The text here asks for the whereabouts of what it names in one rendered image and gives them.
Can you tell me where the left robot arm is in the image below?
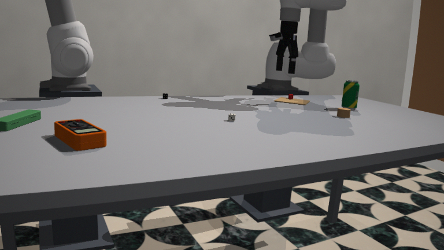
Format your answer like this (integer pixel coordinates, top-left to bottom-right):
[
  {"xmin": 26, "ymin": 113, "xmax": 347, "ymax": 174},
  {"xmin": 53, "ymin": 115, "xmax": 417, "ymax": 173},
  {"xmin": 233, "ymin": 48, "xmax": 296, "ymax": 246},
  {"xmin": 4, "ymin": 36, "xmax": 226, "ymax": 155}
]
[{"xmin": 257, "ymin": 0, "xmax": 347, "ymax": 91}]

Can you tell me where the orange digital multimeter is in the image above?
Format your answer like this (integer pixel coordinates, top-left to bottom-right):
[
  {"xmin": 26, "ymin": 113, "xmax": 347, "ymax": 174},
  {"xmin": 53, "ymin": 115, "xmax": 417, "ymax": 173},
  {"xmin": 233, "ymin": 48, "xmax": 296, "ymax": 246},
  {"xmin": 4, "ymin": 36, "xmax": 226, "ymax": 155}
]
[{"xmin": 54, "ymin": 119, "xmax": 106, "ymax": 150}]

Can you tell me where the white die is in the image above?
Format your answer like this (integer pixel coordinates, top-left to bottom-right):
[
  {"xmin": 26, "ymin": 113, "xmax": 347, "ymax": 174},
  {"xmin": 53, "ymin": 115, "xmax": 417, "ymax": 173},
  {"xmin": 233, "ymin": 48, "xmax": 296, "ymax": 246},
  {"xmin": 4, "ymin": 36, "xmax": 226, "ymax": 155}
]
[{"xmin": 228, "ymin": 113, "xmax": 236, "ymax": 121}]

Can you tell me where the tan cylinder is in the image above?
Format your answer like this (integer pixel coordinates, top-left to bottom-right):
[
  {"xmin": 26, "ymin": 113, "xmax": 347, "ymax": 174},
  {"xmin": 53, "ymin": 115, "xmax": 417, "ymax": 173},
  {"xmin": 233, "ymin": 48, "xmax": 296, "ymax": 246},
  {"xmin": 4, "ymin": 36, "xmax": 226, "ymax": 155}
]
[{"xmin": 337, "ymin": 108, "xmax": 351, "ymax": 118}]

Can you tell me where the tan square mat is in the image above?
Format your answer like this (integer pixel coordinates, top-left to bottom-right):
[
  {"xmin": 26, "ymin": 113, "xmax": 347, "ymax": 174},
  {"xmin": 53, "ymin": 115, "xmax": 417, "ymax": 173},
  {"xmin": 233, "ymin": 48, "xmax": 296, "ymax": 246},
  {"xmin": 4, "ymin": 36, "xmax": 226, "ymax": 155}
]
[{"xmin": 274, "ymin": 97, "xmax": 310, "ymax": 105}]

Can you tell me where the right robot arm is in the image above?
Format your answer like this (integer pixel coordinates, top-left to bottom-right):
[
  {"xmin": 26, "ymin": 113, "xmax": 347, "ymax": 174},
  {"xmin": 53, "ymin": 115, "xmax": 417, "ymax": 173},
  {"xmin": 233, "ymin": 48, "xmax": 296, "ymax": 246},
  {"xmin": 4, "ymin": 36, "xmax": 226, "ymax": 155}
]
[{"xmin": 40, "ymin": 0, "xmax": 93, "ymax": 91}]

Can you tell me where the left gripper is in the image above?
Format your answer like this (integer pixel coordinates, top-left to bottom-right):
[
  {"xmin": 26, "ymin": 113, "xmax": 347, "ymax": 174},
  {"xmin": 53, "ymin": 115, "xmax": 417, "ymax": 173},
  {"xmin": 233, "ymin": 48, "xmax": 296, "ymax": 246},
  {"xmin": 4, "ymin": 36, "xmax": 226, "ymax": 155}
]
[{"xmin": 276, "ymin": 21, "xmax": 298, "ymax": 74}]

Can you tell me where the green soda can with yellow stripes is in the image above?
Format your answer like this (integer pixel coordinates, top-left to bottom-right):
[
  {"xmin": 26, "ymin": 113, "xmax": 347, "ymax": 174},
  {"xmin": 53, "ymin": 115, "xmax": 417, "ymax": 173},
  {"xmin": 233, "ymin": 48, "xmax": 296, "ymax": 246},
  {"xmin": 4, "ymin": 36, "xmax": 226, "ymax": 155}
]
[{"xmin": 342, "ymin": 80, "xmax": 360, "ymax": 110}]

